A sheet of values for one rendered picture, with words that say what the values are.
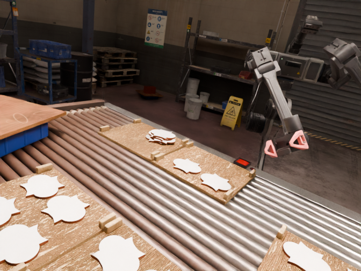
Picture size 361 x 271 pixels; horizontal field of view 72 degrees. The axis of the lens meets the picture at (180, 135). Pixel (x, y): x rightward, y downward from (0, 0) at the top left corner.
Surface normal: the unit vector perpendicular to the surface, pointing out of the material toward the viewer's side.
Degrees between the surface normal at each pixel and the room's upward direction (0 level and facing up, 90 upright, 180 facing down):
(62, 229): 0
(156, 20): 90
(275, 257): 0
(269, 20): 90
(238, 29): 90
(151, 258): 0
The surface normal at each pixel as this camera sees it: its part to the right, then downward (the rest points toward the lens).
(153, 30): -0.47, 0.25
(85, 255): 0.17, -0.91
